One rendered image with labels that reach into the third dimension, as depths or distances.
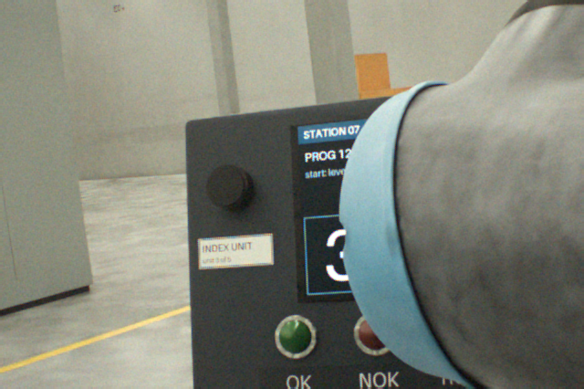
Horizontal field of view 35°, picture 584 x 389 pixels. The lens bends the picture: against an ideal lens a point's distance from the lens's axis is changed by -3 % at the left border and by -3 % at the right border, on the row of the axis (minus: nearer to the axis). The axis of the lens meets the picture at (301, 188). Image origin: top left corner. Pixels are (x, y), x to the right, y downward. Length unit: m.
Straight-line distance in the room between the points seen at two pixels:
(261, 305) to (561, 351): 0.33
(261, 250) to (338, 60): 6.32
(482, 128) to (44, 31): 6.91
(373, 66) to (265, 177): 8.73
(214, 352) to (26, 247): 6.36
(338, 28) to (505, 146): 6.65
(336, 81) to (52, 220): 2.30
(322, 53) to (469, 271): 6.66
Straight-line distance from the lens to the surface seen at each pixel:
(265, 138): 0.60
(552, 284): 0.28
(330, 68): 6.90
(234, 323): 0.60
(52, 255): 7.09
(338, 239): 0.58
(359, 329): 0.57
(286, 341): 0.58
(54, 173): 7.11
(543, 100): 0.30
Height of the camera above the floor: 1.26
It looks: 6 degrees down
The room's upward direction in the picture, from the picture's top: 7 degrees counter-clockwise
